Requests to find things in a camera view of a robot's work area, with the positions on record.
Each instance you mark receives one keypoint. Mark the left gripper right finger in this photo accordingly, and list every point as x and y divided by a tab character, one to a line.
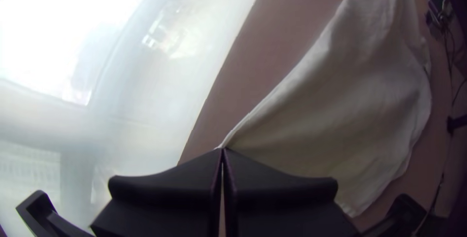
277	204

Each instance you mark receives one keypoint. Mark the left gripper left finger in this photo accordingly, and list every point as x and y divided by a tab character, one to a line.
171	200

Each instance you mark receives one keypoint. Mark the white t-shirt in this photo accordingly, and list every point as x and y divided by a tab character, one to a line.
346	102

